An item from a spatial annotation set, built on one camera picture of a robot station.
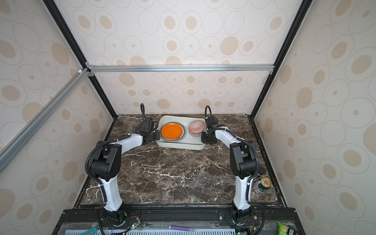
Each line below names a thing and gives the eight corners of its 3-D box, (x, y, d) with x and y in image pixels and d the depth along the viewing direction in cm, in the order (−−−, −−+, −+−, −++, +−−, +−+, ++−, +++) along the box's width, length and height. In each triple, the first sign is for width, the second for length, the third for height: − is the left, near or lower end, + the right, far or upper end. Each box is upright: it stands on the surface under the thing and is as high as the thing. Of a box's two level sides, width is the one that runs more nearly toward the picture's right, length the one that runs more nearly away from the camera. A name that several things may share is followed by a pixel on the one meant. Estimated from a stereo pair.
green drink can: (253, 191, 84) (260, 184, 76) (257, 182, 87) (264, 175, 79) (261, 196, 82) (268, 190, 74) (265, 187, 85) (273, 180, 77)
